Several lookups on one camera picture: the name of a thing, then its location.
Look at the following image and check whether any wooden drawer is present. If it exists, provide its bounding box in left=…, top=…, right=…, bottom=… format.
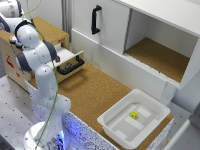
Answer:
left=49, top=41, right=85, bottom=84

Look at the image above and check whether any yellow block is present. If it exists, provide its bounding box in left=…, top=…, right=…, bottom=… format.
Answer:
left=130, top=110, right=139, bottom=120

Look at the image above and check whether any white sliding door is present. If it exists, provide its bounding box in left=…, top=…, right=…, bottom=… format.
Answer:
left=72, top=0, right=131, bottom=56

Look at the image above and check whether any white plastic box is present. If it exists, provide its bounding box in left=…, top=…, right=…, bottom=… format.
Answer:
left=96, top=88, right=172, bottom=150

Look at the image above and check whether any wooden drawer box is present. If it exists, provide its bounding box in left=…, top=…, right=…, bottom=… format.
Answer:
left=0, top=16, right=71, bottom=92

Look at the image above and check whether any blue button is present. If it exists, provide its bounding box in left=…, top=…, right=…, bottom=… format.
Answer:
left=15, top=40, right=24, bottom=48

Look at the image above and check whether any white cabinet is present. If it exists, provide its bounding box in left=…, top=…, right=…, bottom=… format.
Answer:
left=70, top=0, right=200, bottom=107

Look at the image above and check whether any red button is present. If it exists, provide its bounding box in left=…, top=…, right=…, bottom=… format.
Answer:
left=8, top=35, right=18, bottom=45

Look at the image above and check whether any black drawer handle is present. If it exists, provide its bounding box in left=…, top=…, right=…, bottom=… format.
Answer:
left=56, top=55, right=86, bottom=76

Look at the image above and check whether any green cable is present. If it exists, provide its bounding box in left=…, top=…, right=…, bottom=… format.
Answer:
left=21, top=0, right=61, bottom=150

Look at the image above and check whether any black door handle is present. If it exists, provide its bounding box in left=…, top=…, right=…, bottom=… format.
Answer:
left=91, top=4, right=103, bottom=36

